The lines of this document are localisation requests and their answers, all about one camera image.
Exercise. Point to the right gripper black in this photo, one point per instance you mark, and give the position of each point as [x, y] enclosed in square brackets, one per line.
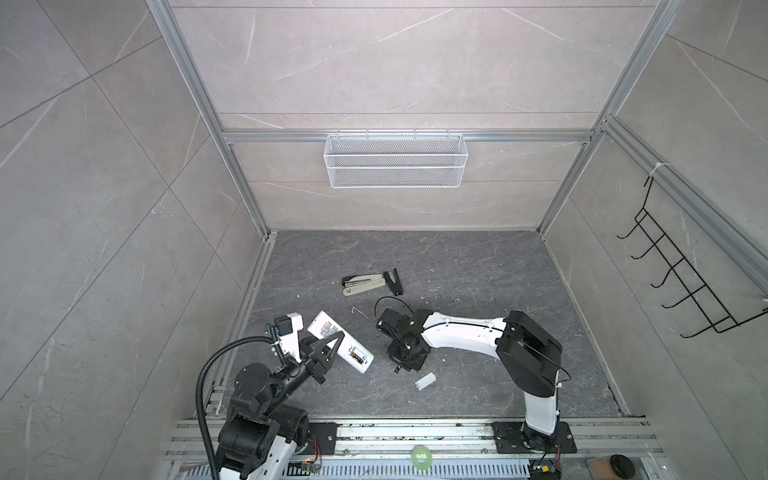
[413, 365]

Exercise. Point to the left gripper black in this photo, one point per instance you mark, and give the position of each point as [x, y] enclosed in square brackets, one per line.
[312, 357]

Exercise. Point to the white remote control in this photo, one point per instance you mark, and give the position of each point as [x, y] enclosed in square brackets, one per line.
[347, 346]

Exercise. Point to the white remote battery cover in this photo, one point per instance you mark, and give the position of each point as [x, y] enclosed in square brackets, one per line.
[425, 381]

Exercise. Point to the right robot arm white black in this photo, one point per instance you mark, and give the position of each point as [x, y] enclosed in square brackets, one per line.
[530, 355]

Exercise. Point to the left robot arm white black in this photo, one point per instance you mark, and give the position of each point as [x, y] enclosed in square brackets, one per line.
[261, 431]

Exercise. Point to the grey black stapler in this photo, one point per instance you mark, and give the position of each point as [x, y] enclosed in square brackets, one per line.
[357, 284]

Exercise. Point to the green round sticker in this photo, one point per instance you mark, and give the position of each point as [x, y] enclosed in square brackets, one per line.
[421, 458]

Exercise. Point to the black round cap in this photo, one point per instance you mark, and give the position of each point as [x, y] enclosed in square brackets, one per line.
[622, 466]

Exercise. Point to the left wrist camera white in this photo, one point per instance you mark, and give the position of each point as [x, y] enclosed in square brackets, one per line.
[284, 334]

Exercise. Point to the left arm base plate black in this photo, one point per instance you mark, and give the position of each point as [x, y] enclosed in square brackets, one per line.
[317, 436]

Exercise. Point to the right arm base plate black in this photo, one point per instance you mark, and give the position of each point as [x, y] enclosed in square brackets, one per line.
[519, 438]

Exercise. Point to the white wire mesh basket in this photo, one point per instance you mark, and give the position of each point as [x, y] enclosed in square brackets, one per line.
[395, 160]

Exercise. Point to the black wire hook rack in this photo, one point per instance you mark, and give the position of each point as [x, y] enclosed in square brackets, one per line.
[678, 266]

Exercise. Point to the white cable tie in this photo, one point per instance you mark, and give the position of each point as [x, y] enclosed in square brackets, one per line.
[656, 167]

